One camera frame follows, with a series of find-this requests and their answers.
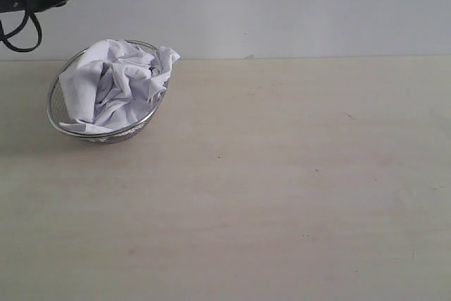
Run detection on white t-shirt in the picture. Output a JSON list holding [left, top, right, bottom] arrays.
[[58, 39, 180, 135]]

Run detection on metal wire mesh basket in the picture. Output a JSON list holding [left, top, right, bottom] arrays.
[[47, 48, 169, 145]]

